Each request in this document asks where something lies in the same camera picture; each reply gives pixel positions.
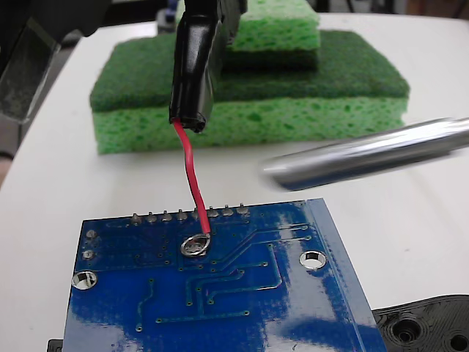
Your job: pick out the small green sponge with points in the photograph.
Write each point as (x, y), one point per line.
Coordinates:
(278, 29)

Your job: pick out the shiny metal rod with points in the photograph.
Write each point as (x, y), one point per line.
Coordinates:
(366, 154)

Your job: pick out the black plastic fixture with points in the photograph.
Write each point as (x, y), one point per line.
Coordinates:
(421, 322)

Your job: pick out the blue printed circuit board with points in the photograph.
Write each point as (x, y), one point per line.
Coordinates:
(220, 311)

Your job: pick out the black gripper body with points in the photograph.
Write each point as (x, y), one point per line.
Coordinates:
(231, 14)

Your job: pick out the dark robot arm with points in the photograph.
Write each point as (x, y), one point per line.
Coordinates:
(36, 55)

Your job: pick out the large green sponge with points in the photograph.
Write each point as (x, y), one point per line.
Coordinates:
(293, 121)

